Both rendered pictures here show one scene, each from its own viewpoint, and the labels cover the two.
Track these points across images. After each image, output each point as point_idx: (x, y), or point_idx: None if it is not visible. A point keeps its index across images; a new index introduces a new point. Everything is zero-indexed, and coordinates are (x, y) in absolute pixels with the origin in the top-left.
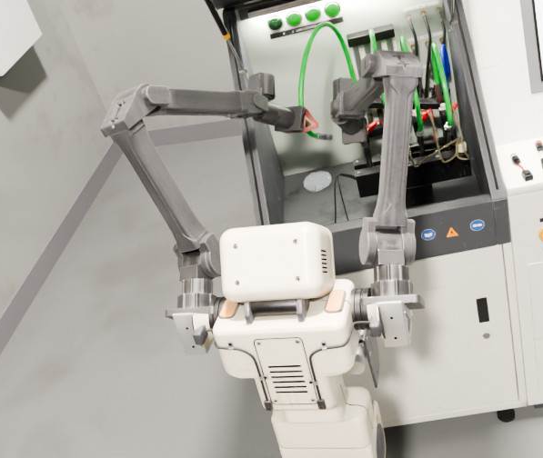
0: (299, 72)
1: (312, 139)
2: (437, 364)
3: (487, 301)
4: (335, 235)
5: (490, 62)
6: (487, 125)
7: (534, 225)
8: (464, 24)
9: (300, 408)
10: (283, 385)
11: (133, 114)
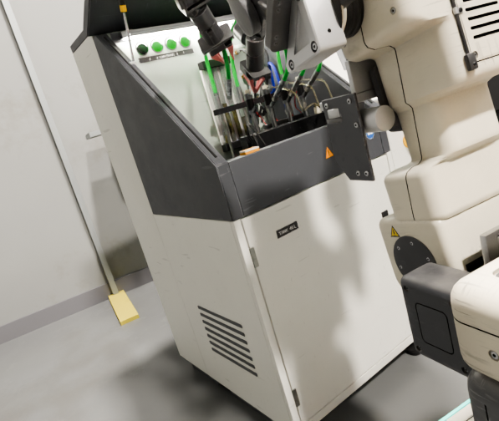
0: (165, 95)
1: None
2: (369, 296)
3: (388, 213)
4: (278, 148)
5: None
6: (338, 75)
7: (399, 133)
8: None
9: None
10: (479, 22)
11: None
